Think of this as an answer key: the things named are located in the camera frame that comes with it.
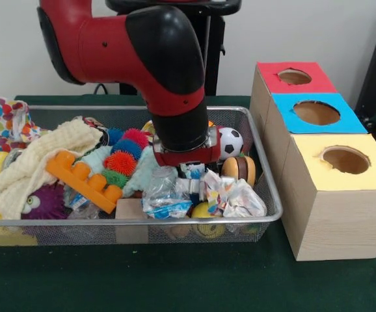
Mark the cream waffle cloth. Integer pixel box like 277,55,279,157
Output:
0,118,104,220

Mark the wooden box with three holes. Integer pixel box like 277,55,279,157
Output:
249,60,376,262

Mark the crumpled clear plastic bottle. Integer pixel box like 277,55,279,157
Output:
142,165,194,219

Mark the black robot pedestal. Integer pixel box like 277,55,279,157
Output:
105,0,243,97

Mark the colourful dotted cloth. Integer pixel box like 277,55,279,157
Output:
200,168,267,218
0,96,51,152

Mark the orange plastic building block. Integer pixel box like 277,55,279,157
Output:
46,149,124,215

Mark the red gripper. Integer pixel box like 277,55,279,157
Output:
152,126,222,168

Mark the small black white soccer ball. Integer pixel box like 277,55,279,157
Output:
219,127,244,160

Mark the toy hamburger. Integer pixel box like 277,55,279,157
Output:
222,155,256,188

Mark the mint green waffle cloth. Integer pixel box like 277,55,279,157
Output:
77,144,179,198

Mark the silver wire mesh bin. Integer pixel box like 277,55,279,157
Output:
0,104,284,247

